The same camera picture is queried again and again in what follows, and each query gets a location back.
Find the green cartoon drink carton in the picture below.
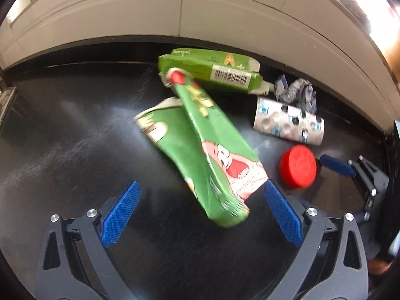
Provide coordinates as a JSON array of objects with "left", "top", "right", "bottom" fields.
[{"left": 134, "top": 68, "right": 268, "bottom": 228}]

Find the red round lid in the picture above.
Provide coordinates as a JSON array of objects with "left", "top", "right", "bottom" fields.
[{"left": 279, "top": 144, "right": 318, "bottom": 189}]

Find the person's right hand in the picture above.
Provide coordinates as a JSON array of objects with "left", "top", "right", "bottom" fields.
[{"left": 367, "top": 258, "right": 392, "bottom": 276}]

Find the crumpled grey paper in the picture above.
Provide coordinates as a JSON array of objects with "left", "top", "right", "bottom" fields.
[{"left": 274, "top": 74, "right": 318, "bottom": 113}]

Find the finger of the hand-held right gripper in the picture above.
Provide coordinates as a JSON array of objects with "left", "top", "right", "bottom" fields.
[
  {"left": 319, "top": 154, "right": 357, "bottom": 178},
  {"left": 348, "top": 155, "right": 391, "bottom": 201}
]

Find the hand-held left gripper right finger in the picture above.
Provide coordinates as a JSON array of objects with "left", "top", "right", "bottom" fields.
[{"left": 259, "top": 179, "right": 369, "bottom": 300}]

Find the green cardboard box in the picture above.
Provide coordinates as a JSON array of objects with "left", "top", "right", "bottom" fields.
[{"left": 157, "top": 48, "right": 271, "bottom": 96}]

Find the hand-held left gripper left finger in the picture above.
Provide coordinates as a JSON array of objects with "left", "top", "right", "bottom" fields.
[{"left": 35, "top": 180, "right": 147, "bottom": 300}]

